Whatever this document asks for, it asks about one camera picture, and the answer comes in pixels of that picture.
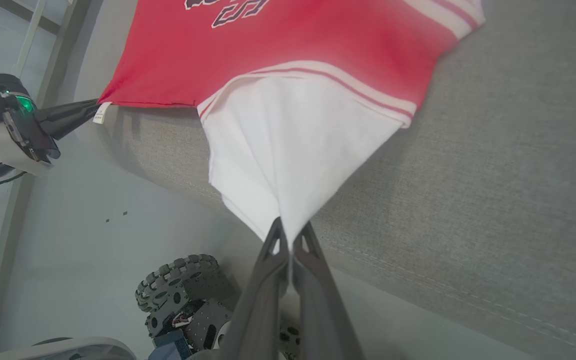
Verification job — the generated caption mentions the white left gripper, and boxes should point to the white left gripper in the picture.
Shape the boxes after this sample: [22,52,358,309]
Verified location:
[0,92,101,175]

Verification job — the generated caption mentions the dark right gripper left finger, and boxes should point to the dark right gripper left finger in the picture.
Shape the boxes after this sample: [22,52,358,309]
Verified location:
[218,217,289,360]

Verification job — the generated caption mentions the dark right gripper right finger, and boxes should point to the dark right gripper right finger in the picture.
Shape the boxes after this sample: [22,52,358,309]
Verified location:
[292,221,367,360]

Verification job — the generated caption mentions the red white jersey shirt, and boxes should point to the red white jersey shirt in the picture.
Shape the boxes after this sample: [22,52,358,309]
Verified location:
[97,0,486,251]

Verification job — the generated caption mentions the black omni wheel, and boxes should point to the black omni wheel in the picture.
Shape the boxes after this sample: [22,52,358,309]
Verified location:
[135,254,236,313]

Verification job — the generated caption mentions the grey fabric sofa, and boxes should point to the grey fabric sofa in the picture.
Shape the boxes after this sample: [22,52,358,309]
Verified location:
[70,0,576,360]

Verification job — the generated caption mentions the white metal table frame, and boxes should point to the white metal table frame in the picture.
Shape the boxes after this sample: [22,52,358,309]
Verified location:
[0,0,94,360]

